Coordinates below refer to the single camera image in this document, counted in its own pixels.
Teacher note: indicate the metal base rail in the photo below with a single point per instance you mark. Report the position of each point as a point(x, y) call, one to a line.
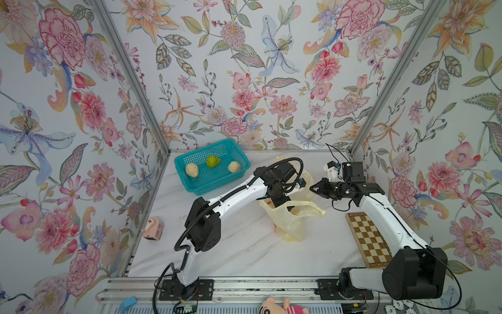
point(240, 295)

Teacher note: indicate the green pear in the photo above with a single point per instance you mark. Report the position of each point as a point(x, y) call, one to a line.
point(212, 161)

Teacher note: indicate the wooden chessboard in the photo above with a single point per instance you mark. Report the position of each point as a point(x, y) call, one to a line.
point(372, 246)

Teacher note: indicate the teal plastic basket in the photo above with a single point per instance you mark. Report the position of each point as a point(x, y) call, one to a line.
point(212, 178)

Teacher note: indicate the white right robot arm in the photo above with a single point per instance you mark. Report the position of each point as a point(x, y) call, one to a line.
point(416, 270)

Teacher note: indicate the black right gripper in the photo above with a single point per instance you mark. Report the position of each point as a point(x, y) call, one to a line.
point(323, 188)

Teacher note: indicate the green circuit board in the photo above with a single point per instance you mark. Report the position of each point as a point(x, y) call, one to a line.
point(187, 309)

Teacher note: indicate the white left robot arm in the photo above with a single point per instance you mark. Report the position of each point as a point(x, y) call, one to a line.
point(203, 226)

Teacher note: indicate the pink toy figure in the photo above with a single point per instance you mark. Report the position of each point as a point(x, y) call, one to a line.
point(153, 229)

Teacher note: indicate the pink plush toy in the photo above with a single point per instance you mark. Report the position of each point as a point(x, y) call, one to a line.
point(270, 306)

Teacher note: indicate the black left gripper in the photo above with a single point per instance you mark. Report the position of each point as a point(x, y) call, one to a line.
point(284, 200)

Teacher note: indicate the blue block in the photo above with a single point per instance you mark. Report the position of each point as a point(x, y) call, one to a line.
point(127, 304)

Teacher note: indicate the yellow plastic bag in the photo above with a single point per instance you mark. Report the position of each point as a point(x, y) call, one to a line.
point(289, 220)

